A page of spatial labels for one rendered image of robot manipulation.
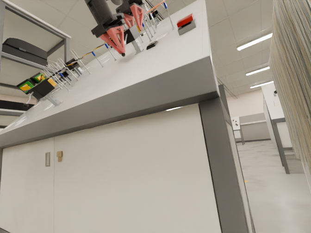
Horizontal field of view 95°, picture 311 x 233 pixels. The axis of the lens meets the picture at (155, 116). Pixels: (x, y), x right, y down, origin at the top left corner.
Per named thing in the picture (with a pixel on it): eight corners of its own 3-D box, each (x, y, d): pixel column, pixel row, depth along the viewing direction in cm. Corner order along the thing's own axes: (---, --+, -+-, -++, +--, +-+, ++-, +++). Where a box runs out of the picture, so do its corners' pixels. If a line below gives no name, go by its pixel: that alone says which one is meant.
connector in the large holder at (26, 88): (34, 86, 84) (28, 81, 81) (34, 87, 81) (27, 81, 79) (25, 92, 82) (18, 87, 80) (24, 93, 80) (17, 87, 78)
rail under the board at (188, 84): (217, 90, 23) (209, 54, 24) (-11, 149, 79) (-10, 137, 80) (220, 97, 28) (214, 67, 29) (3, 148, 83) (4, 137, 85)
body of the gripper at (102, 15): (106, 33, 51) (93, 10, 47) (126, 19, 45) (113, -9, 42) (93, 37, 46) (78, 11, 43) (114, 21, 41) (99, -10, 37)
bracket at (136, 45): (134, 55, 59) (128, 43, 56) (137, 52, 60) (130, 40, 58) (143, 51, 56) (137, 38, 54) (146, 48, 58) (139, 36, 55)
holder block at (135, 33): (127, 44, 55) (120, 33, 53) (132, 39, 58) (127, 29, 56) (134, 39, 53) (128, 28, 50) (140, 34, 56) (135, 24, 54)
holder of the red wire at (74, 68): (77, 76, 105) (65, 63, 99) (85, 72, 97) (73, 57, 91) (71, 80, 102) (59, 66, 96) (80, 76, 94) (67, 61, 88)
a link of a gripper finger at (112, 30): (120, 55, 54) (105, 28, 50) (133, 47, 50) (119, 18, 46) (108, 60, 49) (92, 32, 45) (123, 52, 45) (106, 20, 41)
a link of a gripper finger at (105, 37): (122, 53, 53) (108, 26, 49) (137, 45, 49) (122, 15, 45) (111, 59, 48) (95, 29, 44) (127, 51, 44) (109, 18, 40)
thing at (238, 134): (243, 144, 766) (236, 115, 795) (220, 146, 835) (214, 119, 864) (245, 144, 823) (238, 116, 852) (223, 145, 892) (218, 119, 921)
